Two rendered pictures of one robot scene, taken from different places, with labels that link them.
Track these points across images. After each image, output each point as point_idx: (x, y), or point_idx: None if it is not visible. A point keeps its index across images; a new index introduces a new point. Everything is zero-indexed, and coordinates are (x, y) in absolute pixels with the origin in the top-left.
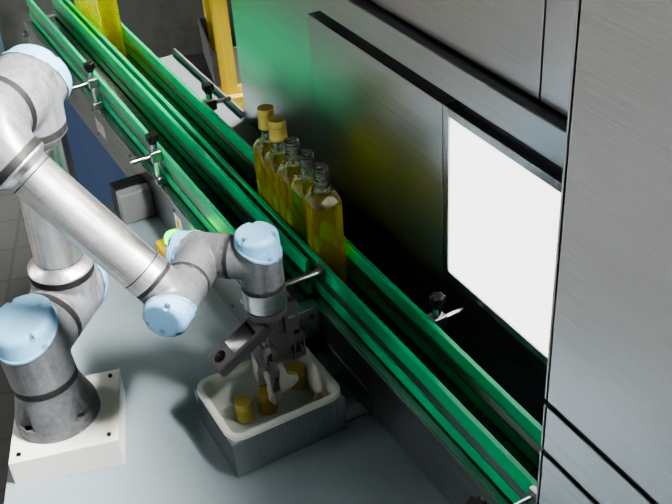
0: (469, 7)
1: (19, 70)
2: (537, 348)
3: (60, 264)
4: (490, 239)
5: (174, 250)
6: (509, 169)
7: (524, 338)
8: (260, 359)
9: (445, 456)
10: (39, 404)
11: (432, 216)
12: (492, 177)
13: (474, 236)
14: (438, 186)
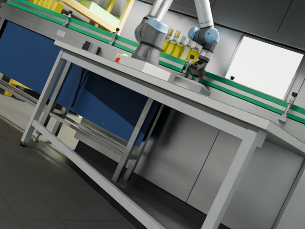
0: (257, 14)
1: None
2: (260, 91)
3: (161, 18)
4: (249, 65)
5: (197, 28)
6: (265, 46)
7: (255, 89)
8: (198, 73)
9: (249, 106)
10: (155, 50)
11: (223, 63)
12: (257, 49)
13: (242, 65)
14: (231, 54)
